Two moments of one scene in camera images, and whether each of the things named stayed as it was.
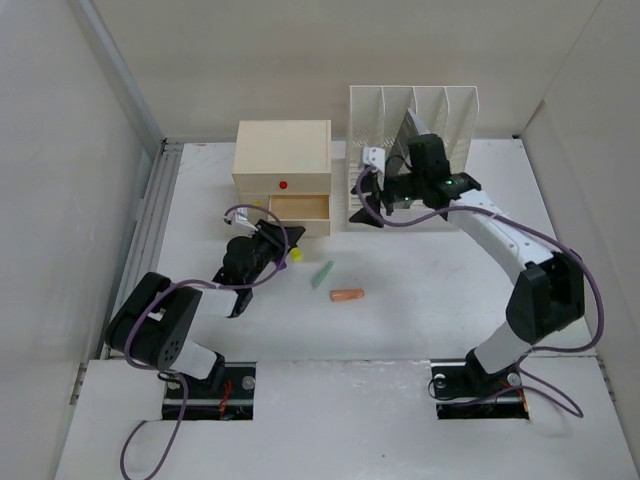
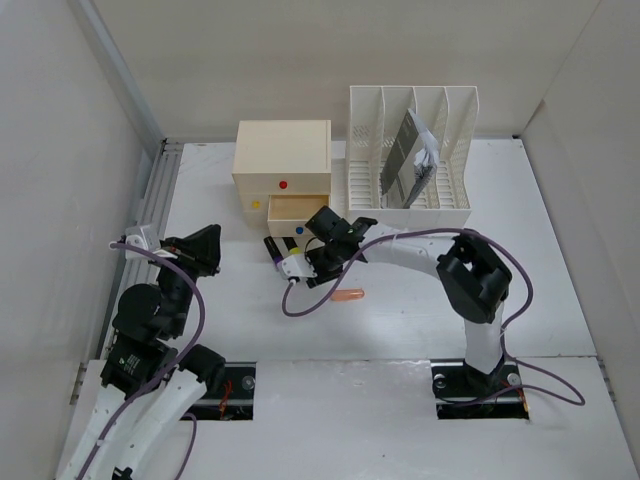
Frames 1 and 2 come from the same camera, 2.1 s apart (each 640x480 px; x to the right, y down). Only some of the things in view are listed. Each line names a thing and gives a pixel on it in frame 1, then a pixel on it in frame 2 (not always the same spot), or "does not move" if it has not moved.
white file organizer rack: [376, 117] does not move
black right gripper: [368, 184] -> [324, 277]
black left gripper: [273, 235] -> [201, 250]
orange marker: [346, 294] does not move
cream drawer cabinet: [286, 166] does not move
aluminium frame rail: [148, 218] does not move
